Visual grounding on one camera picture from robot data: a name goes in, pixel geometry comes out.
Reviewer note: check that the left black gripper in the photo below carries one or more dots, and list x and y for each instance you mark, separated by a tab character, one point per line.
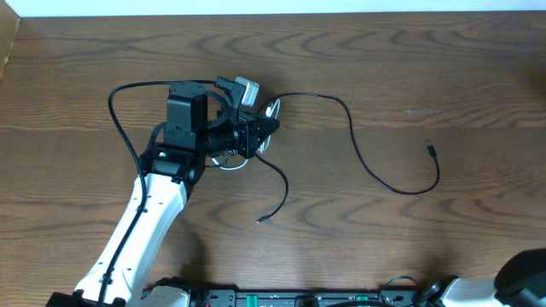
253	135

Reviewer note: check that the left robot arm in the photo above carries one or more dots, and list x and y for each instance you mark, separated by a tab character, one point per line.
203	119

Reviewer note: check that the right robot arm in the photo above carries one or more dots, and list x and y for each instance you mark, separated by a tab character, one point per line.
519	283

